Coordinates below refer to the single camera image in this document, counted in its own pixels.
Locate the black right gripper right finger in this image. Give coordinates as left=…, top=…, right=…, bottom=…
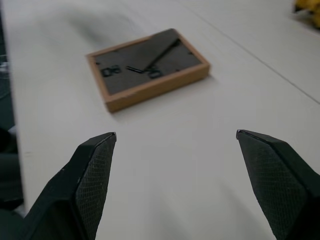
left=236, top=129, right=320, bottom=240

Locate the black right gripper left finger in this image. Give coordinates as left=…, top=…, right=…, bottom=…
left=19, top=131, right=117, bottom=240

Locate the yellow object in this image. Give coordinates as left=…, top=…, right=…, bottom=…
left=292, top=0, right=320, bottom=28

